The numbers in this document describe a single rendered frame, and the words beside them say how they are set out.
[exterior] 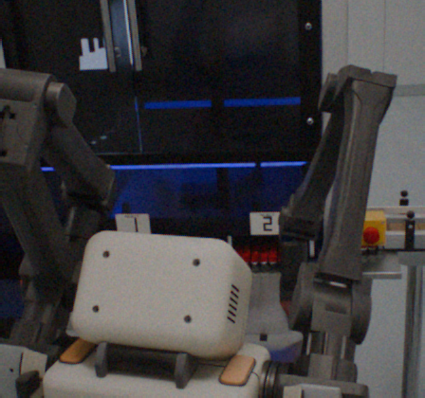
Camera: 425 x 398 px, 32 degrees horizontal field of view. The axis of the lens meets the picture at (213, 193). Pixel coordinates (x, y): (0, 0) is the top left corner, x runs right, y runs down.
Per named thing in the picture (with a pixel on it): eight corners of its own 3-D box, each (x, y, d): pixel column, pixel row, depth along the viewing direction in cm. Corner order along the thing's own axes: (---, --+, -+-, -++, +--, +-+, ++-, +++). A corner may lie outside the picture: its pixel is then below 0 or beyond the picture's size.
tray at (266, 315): (221, 260, 195) (220, 248, 193) (320, 260, 191) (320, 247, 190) (204, 334, 164) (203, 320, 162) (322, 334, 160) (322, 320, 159)
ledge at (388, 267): (346, 253, 198) (346, 246, 197) (396, 252, 196) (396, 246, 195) (349, 279, 185) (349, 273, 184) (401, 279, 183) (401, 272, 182)
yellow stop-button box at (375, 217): (354, 232, 187) (354, 207, 184) (382, 232, 186) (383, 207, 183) (355, 246, 180) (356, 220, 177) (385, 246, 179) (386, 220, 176)
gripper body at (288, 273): (309, 282, 162) (308, 251, 159) (311, 303, 152) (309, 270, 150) (280, 283, 162) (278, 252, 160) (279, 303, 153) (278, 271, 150)
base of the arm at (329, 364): (272, 384, 94) (366, 396, 91) (281, 325, 98) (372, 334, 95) (282, 401, 102) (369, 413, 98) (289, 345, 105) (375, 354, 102)
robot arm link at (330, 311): (308, 340, 97) (348, 349, 97) (318, 270, 102) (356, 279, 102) (294, 357, 105) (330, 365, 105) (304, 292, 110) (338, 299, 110)
